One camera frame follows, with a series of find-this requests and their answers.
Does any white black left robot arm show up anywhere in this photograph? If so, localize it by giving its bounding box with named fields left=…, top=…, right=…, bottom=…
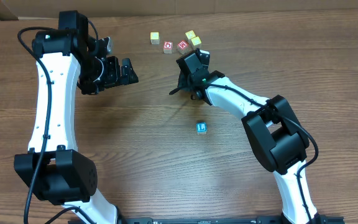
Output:
left=14, top=11, right=139, bottom=223

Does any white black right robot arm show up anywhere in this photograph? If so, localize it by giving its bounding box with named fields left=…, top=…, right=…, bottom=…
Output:
left=171, top=49, right=319, bottom=223

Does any yellow wooden block right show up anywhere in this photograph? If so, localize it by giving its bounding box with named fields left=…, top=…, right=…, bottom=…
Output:
left=190, top=36, right=202, bottom=50

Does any red O wooden block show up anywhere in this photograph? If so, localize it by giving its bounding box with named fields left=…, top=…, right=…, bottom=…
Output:
left=163, top=41, right=173, bottom=54

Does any yellow wooden block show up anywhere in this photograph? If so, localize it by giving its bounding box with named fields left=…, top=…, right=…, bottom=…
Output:
left=150, top=32, right=160, bottom=45
left=190, top=36, right=202, bottom=50
left=185, top=30, right=196, bottom=42

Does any blue L wooden block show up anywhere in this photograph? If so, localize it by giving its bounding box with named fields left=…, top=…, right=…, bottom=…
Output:
left=196, top=122, right=208, bottom=134

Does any red M wooden block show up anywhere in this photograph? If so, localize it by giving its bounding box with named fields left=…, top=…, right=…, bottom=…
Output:
left=177, top=40, right=190, bottom=55

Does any yellow wooden block top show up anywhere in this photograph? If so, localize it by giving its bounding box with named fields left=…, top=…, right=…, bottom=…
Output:
left=185, top=30, right=196, bottom=42

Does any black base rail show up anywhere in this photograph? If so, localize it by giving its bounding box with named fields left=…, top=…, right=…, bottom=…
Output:
left=67, top=215, right=346, bottom=224

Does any yellow wooden block far left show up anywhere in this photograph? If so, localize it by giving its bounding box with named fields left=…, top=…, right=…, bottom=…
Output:
left=150, top=32, right=160, bottom=45

